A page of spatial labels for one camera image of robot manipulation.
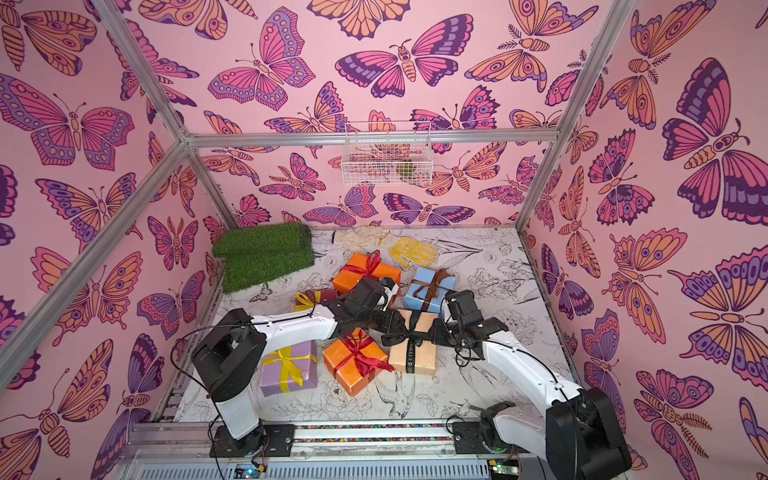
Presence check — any peach gift box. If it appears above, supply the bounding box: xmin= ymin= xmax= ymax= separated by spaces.
xmin=387 ymin=308 xmax=442 ymax=377

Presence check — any brown ribbon bow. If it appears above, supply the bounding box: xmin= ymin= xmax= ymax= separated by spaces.
xmin=410 ymin=268 xmax=452 ymax=313

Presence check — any light blue gift box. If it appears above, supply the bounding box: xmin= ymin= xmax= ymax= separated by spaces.
xmin=403 ymin=266 xmax=457 ymax=318

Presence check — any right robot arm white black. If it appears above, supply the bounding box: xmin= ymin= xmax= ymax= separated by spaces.
xmin=432 ymin=290 xmax=632 ymax=479

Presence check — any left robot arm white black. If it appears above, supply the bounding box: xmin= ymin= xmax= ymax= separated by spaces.
xmin=192 ymin=278 xmax=399 ymax=441

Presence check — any red ribbon on front box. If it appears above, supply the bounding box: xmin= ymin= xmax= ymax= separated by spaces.
xmin=332 ymin=330 xmax=394 ymax=379

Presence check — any large orange gift box back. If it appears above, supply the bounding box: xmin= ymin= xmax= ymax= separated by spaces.
xmin=332 ymin=250 xmax=402 ymax=294

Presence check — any orange gift box front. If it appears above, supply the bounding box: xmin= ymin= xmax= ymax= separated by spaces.
xmin=323 ymin=328 xmax=394 ymax=397

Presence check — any yellow ribbon on red box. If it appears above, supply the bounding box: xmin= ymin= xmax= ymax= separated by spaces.
xmin=294 ymin=290 xmax=323 ymax=312

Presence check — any dark red gift box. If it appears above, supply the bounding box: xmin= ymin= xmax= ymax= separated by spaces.
xmin=294 ymin=288 xmax=338 ymax=312

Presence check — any yellow ribbon on purple box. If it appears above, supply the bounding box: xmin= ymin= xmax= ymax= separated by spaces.
xmin=262 ymin=347 xmax=317 ymax=392

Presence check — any purple gift box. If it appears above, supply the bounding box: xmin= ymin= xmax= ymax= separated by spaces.
xmin=259 ymin=341 xmax=318 ymax=397

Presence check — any white work glove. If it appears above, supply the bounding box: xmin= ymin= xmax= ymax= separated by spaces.
xmin=332 ymin=226 xmax=389 ymax=253

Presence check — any green artificial grass mat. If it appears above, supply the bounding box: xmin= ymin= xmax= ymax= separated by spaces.
xmin=213 ymin=223 xmax=315 ymax=293

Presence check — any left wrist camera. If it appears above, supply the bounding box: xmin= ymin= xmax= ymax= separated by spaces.
xmin=380 ymin=277 xmax=400 ymax=307

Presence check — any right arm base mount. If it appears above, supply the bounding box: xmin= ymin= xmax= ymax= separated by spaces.
xmin=444 ymin=401 xmax=516 ymax=454

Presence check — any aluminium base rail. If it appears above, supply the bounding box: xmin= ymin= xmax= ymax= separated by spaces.
xmin=114 ymin=420 xmax=554 ymax=479

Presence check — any white wire basket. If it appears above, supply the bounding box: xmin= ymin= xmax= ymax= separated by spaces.
xmin=339 ymin=120 xmax=434 ymax=188

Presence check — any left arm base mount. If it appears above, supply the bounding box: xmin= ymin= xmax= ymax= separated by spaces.
xmin=209 ymin=423 xmax=296 ymax=459

